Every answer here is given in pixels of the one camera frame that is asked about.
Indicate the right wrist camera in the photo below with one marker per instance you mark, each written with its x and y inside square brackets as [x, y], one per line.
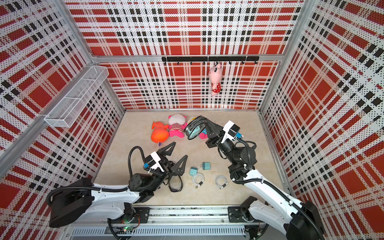
[232, 131]

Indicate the teal charger right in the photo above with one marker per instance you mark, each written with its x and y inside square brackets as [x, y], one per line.
[206, 166]

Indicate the teal charger top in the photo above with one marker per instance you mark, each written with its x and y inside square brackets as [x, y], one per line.
[195, 132]

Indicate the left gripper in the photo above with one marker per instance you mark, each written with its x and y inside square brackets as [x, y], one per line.
[168, 167]

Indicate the teal charger bottom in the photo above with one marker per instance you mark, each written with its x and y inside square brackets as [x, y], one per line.
[193, 171]

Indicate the pink striped plush doll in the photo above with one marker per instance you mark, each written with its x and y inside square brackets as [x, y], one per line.
[177, 124]

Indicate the black hook rail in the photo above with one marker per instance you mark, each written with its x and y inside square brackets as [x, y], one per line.
[214, 59]

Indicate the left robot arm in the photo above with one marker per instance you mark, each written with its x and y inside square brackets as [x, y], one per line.
[84, 201]

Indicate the teal charger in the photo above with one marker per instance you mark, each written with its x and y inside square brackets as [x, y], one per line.
[193, 171]
[206, 166]
[195, 132]

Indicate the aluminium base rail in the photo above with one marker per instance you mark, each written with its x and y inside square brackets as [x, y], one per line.
[187, 221]

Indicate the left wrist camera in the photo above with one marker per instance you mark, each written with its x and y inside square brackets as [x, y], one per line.
[153, 163]

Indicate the pink hanging plush toy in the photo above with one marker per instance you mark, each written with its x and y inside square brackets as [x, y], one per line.
[215, 77]

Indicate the orange plush toy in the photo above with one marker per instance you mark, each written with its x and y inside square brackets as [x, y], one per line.
[160, 132]

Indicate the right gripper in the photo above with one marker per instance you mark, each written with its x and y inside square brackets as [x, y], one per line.
[215, 140]

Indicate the white wire mesh basket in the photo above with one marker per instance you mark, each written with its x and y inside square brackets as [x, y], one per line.
[68, 109]

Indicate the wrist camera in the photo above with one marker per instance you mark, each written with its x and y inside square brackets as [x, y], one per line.
[153, 163]
[232, 131]

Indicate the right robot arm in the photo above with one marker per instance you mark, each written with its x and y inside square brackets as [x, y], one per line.
[264, 186]

